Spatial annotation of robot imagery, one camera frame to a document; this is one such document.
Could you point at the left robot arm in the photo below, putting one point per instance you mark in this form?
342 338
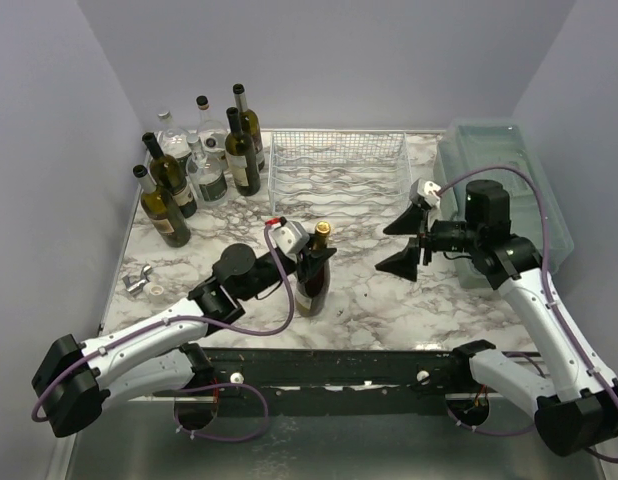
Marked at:
76 381

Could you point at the green bottle silver neck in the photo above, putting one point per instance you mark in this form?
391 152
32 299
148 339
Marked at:
162 210

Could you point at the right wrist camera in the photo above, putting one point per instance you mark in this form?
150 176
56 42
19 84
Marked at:
424 194

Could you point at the small metal clamp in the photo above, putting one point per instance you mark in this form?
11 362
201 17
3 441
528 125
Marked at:
135 286

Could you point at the green bottle black neck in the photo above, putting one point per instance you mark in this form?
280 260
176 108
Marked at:
241 156

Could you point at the clear bottle white label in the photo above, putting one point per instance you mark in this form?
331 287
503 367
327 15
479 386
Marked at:
211 132

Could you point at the white wire wine rack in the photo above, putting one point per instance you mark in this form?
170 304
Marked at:
328 173

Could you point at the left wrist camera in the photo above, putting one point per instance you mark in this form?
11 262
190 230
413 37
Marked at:
289 236

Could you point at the dark green wine bottle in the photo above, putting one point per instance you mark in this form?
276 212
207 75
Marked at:
250 123

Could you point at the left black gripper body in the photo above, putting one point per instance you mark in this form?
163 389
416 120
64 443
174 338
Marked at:
269 273

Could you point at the clear bottle dark label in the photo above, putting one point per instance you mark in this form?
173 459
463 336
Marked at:
205 174

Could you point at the aluminium frame rail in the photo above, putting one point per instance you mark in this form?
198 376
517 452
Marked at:
123 444

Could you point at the translucent plastic storage box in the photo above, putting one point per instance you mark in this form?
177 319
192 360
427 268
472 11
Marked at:
470 144

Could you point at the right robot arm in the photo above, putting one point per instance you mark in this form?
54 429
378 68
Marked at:
576 406

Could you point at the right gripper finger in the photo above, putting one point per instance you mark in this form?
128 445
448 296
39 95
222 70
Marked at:
403 264
413 221

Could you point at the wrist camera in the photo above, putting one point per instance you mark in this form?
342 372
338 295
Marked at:
424 194
289 236

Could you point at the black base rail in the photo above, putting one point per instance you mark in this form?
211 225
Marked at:
231 382

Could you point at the clear bottle green label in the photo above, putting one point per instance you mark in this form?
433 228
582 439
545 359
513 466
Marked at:
173 139

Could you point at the red wine bottle gold cap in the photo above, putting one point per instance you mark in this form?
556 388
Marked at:
310 295

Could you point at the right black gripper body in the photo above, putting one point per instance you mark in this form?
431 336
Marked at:
425 240

